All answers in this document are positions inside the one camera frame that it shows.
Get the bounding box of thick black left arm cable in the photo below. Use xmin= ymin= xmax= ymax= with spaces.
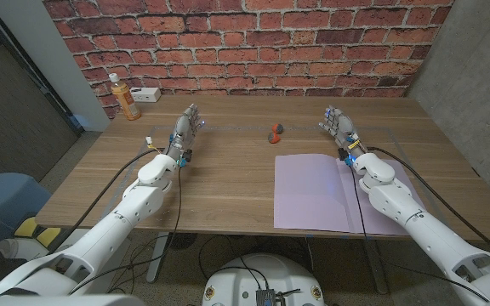
xmin=47 ymin=146 xmax=165 ymax=256

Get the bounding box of blue chair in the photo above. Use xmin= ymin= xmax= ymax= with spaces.
xmin=0 ymin=172 xmax=53 ymax=246

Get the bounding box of orange tea bottle white cap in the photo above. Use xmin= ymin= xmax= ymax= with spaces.
xmin=108 ymin=72 xmax=142 ymax=122

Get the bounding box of small grey electronics box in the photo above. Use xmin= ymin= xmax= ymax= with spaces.
xmin=255 ymin=288 xmax=276 ymax=306

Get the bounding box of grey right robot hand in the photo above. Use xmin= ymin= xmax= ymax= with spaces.
xmin=317 ymin=105 xmax=363 ymax=159

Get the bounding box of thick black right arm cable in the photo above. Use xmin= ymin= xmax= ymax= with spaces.
xmin=367 ymin=145 xmax=490 ymax=259

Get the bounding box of white power strip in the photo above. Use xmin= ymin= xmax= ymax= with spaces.
xmin=129 ymin=87 xmax=162 ymax=104

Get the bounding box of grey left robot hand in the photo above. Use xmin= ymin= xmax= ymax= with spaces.
xmin=166 ymin=103 xmax=207 ymax=157

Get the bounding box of yellow floor object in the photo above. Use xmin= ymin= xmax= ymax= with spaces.
xmin=14 ymin=216 xmax=62 ymax=248

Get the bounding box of white robot torso base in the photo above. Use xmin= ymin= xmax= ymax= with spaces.
xmin=201 ymin=252 xmax=327 ymax=306

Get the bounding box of purple file folder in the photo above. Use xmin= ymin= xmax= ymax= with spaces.
xmin=273 ymin=153 xmax=427 ymax=237

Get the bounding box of red brick print backdrop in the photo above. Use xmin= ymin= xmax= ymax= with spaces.
xmin=42 ymin=0 xmax=457 ymax=120

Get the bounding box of grey metal table leg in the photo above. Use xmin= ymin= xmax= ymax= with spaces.
xmin=145 ymin=231 xmax=174 ymax=285
xmin=362 ymin=238 xmax=390 ymax=295

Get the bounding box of black round floor disc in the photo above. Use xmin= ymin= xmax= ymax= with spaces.
xmin=168 ymin=232 xmax=198 ymax=251

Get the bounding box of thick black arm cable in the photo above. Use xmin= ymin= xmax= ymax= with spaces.
xmin=367 ymin=145 xmax=490 ymax=259
xmin=47 ymin=146 xmax=165 ymax=256

